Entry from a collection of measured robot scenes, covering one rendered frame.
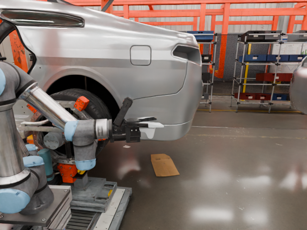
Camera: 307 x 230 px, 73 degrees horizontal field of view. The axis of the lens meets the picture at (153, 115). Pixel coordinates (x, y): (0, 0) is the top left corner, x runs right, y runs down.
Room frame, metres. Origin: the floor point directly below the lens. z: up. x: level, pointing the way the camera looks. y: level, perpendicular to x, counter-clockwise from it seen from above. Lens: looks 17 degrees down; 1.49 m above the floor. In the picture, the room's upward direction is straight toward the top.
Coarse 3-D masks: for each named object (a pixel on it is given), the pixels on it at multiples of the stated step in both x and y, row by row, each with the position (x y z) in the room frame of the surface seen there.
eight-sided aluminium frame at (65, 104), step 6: (60, 102) 1.56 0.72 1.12; (66, 102) 1.56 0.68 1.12; (72, 102) 1.57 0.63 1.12; (72, 108) 1.54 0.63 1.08; (36, 114) 1.59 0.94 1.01; (78, 114) 1.54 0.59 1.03; (84, 114) 1.55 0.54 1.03; (30, 120) 1.60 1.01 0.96; (36, 120) 1.61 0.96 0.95; (36, 132) 1.60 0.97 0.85; (36, 138) 1.60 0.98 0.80; (36, 144) 1.60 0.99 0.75; (42, 144) 1.64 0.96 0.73; (54, 156) 1.61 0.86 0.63; (60, 156) 1.62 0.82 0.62; (66, 156) 1.62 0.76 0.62; (54, 162) 1.58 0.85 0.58; (60, 162) 1.57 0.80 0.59; (66, 162) 1.56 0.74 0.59; (72, 162) 1.56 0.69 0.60
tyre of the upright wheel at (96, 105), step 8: (56, 96) 1.66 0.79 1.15; (64, 96) 1.64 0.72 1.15; (72, 96) 1.63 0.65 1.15; (80, 96) 1.65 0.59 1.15; (88, 96) 1.72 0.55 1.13; (96, 96) 1.82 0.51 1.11; (88, 104) 1.62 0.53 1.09; (96, 104) 1.70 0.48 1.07; (104, 104) 1.81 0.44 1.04; (88, 112) 1.62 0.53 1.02; (96, 112) 1.61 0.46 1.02; (104, 112) 1.72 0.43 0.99; (40, 120) 1.69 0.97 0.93; (104, 144) 1.64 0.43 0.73; (56, 152) 1.67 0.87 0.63; (96, 152) 1.61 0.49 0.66
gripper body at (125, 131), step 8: (128, 120) 0.73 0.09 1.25; (136, 120) 0.73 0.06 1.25; (112, 128) 0.72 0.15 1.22; (120, 128) 0.72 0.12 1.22; (128, 128) 0.71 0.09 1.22; (136, 128) 0.72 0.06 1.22; (112, 136) 0.71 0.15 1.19; (120, 136) 0.72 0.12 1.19; (128, 136) 0.71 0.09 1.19; (136, 136) 0.71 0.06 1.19
